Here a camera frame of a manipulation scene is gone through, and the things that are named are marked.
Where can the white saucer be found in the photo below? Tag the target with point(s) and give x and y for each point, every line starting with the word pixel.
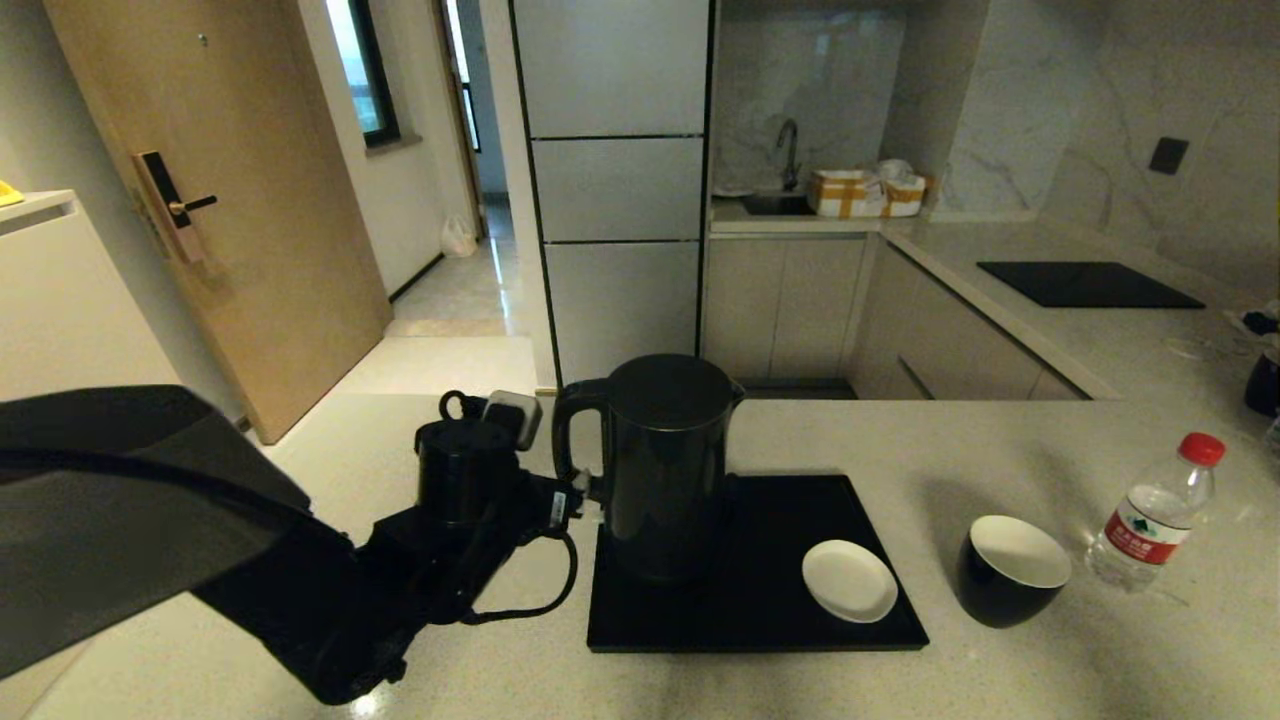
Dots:
pixel 850 582

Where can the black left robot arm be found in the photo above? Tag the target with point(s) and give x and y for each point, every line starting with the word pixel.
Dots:
pixel 250 590

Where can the small yellow object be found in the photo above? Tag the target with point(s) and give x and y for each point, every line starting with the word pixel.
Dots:
pixel 8 193

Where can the beige kitchen base cabinets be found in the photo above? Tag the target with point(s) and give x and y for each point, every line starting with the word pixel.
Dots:
pixel 780 308

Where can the kitchen sink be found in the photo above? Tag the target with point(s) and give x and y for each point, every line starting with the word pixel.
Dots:
pixel 775 205

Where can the small black gadget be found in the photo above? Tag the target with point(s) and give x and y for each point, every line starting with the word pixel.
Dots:
pixel 1262 323

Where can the dark blue jar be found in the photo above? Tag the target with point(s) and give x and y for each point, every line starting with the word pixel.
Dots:
pixel 1264 388

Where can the yellow checked cloth box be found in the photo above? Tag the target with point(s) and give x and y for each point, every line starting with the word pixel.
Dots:
pixel 905 195
pixel 840 195

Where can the white plastic bag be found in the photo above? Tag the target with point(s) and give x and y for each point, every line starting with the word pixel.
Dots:
pixel 459 238

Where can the black rectangular tray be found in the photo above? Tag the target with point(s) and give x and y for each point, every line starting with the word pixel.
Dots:
pixel 740 610

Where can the black cup white inside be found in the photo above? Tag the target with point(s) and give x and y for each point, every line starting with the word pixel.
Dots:
pixel 1000 595

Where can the black induction cooktop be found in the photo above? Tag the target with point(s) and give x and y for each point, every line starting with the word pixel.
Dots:
pixel 1087 285

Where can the dark wall socket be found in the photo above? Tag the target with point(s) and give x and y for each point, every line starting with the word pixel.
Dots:
pixel 1168 156

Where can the clear bottle red cap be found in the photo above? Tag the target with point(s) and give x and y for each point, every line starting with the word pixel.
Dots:
pixel 1145 530

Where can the black electric kettle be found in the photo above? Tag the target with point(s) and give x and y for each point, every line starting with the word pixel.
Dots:
pixel 665 470

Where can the white side cabinet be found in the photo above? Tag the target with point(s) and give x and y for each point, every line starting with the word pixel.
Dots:
pixel 90 300

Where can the light wooden door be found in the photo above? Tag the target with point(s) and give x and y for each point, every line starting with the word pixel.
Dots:
pixel 260 248

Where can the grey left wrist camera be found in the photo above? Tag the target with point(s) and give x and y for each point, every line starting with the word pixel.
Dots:
pixel 513 418

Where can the dark kitchen faucet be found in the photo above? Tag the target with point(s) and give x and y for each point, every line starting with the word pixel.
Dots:
pixel 793 162

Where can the dark-framed window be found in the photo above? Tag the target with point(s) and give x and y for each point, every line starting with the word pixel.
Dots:
pixel 372 68

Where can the tall grey refrigerator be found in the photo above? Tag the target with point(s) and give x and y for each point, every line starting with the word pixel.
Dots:
pixel 620 188

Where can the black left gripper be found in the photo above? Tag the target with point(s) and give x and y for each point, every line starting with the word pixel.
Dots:
pixel 548 505

